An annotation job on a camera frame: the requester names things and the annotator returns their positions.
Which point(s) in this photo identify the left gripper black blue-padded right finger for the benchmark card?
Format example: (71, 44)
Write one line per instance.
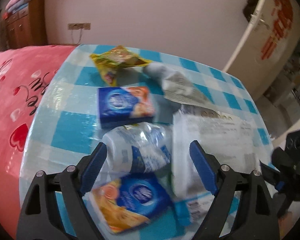
(255, 218)

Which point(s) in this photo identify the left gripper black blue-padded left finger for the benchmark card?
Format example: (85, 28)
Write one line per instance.
(40, 217)

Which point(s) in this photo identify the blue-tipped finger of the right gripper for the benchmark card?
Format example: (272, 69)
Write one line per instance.
(272, 176)

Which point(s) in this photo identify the clear crushed plastic bottle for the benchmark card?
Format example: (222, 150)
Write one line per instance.
(138, 148)

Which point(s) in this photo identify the blue Vinda tissue pack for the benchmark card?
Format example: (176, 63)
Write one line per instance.
(117, 106)

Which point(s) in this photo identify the grey white paper bag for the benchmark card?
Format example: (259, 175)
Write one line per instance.
(176, 86)

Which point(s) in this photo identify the white blue milk carton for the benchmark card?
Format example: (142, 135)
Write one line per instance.
(228, 138)

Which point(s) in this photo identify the blue checkered tablecloth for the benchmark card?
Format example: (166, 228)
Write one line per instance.
(65, 125)

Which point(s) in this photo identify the pink heart bed cover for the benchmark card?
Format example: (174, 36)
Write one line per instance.
(25, 75)

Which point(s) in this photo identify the yellow snack wrapper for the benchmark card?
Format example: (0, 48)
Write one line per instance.
(111, 62)

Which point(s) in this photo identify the red door decoration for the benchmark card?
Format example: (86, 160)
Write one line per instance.
(283, 12)

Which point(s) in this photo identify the brown wooden cabinet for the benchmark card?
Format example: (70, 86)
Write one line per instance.
(27, 27)

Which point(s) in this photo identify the beige door with handle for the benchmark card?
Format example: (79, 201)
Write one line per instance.
(246, 64)

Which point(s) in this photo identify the wall power socket strip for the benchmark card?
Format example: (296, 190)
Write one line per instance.
(77, 26)

